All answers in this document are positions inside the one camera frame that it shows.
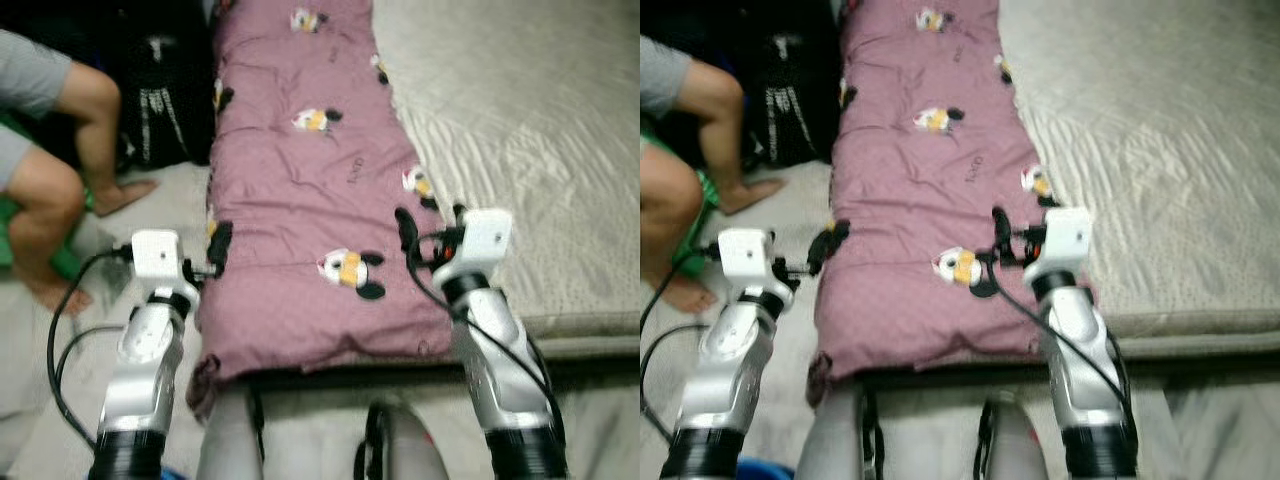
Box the white quilted mattress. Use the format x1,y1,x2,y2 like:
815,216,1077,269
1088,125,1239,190
998,0,1280,361
370,0,641,361

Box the black bag with white stripes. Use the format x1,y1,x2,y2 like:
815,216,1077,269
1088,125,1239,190
125,30,216,166
745,30,846,166

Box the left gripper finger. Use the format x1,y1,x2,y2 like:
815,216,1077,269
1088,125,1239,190
808,218,851,277
205,220,234,277

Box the grey robot leg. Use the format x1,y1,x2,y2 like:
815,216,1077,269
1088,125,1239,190
800,385,871,480
195,385,266,480
352,400,446,480
975,400,1051,480

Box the pink cartoon print quilt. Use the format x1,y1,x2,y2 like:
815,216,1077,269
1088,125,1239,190
810,0,1096,406
185,0,471,416

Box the grey left robot leg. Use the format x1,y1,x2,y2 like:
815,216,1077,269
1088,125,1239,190
195,385,266,480
800,385,871,480

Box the person in grey shorts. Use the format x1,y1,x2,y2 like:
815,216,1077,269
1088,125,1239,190
0,30,161,316
640,35,791,313

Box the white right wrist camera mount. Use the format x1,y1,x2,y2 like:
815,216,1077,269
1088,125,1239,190
1030,207,1093,281
440,208,513,286

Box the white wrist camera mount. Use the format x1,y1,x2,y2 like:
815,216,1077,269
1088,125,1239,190
131,230,183,291
1030,207,1093,281
718,228,773,291
440,208,513,286

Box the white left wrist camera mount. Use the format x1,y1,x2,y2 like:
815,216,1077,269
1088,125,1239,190
131,230,183,291
718,228,773,291

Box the grey right robot leg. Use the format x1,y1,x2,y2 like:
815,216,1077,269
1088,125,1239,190
975,400,1051,480
352,400,446,480

